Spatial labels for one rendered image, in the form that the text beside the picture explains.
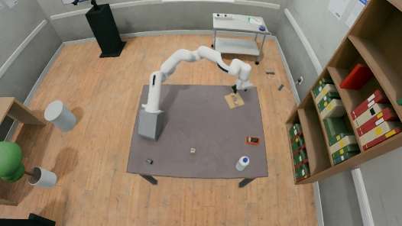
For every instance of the orange pocket multimeter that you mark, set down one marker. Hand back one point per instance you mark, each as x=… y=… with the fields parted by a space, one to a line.
x=253 y=140

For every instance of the white plastic bottle with blue cap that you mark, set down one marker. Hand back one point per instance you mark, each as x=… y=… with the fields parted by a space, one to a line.
x=243 y=162

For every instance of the tan flat mat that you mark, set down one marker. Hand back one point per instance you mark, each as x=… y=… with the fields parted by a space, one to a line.
x=232 y=103

